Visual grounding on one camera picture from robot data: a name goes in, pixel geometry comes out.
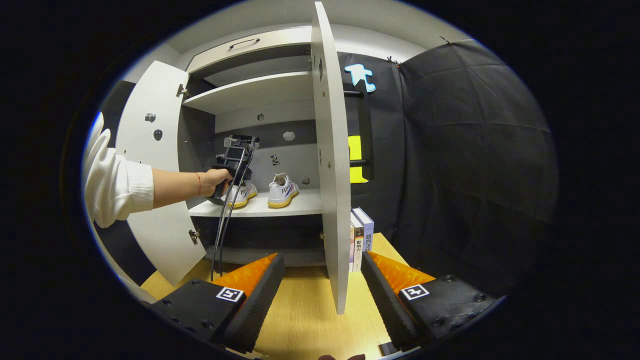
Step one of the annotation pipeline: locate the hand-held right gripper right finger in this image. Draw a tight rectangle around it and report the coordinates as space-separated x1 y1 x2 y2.
360 251 499 352

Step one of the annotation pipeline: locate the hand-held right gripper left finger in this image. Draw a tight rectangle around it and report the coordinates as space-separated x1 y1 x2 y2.
149 252 286 354

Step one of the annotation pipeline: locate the white canvas shoe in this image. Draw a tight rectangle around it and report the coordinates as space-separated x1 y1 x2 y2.
267 172 300 209
222 180 258 209

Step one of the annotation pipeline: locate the white shoe cabinet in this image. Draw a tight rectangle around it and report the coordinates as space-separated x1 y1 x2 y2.
116 1 376 315

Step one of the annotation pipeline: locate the white cabinet door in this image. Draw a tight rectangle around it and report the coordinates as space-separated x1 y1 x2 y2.
116 61 208 286
310 1 353 315

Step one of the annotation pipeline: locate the white cabinet shelf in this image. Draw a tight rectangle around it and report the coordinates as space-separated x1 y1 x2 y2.
182 71 316 116
189 187 324 218

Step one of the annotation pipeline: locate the beige cabinet drawer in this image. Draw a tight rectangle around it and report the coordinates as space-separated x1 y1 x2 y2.
186 26 314 76

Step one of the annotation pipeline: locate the white orange book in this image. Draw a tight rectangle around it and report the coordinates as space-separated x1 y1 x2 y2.
352 210 365 273

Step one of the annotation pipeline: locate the pale blue book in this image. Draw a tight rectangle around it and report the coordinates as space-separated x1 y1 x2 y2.
356 206 375 254

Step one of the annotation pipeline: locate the black backdrop cloth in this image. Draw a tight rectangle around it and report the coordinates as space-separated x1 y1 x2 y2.
95 39 559 301

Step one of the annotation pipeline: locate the black cable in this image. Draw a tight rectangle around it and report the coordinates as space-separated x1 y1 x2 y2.
218 142 257 279
210 147 249 282

